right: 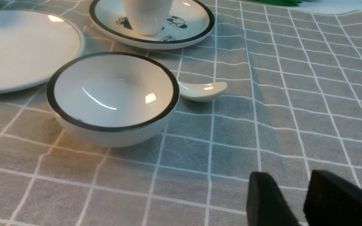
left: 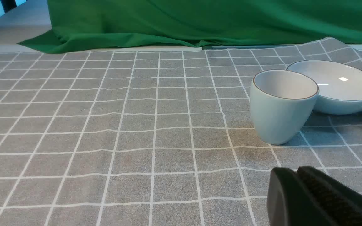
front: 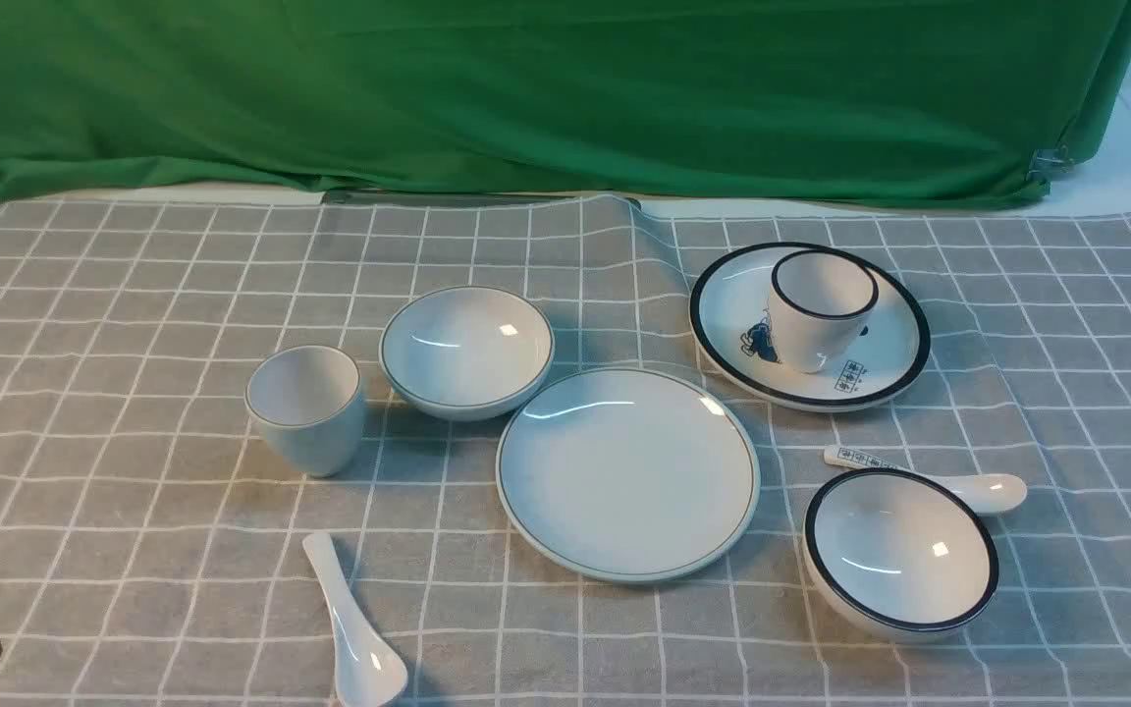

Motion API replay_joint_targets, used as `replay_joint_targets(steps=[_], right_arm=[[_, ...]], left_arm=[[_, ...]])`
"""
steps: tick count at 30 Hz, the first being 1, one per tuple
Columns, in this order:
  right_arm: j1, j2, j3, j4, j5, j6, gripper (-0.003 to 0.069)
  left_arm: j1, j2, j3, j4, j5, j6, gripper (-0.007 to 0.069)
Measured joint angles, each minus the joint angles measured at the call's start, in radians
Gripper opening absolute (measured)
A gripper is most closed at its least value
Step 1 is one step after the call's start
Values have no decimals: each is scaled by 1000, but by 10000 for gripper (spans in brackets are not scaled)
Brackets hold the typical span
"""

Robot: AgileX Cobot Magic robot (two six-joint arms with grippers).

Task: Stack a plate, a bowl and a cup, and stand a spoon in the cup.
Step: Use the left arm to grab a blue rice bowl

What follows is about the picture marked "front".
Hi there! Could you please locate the light green-rimmed bowl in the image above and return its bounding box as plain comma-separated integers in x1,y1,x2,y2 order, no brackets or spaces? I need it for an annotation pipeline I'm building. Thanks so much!
380,286,556,422

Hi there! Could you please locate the light green-rimmed cup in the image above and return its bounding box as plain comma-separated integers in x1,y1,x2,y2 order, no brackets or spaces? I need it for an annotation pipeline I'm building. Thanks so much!
243,345,366,478

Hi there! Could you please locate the plain white ceramic spoon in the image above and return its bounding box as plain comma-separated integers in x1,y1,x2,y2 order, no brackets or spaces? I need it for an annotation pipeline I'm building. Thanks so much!
302,531,408,706

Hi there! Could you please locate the light green-rimmed plate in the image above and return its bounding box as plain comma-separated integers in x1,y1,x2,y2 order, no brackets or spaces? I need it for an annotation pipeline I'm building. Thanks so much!
495,368,762,583

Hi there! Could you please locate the black-rimmed plate with print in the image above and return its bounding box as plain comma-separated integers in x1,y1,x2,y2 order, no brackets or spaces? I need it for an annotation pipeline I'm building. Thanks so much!
688,243,931,413

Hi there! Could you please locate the black-rimmed white cup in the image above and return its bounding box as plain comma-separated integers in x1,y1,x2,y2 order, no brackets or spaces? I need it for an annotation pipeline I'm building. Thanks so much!
767,247,880,374

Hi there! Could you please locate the black-rimmed white bowl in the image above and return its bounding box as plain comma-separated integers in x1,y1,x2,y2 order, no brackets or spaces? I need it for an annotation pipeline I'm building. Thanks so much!
802,468,1000,644

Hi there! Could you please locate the green backdrop cloth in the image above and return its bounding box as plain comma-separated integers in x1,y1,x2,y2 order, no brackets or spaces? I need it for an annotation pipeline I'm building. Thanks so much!
0,1,1131,210

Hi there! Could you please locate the white spoon with print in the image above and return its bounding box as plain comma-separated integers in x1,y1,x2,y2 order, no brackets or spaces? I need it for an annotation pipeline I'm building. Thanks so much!
823,446,1028,516

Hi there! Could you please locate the grey checked tablecloth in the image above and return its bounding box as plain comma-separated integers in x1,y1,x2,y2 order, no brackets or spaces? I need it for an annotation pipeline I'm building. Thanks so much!
0,197,1131,706

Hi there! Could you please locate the metal clip on backdrop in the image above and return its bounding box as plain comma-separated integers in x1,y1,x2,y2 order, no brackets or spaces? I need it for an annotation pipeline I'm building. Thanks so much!
1028,144,1078,181

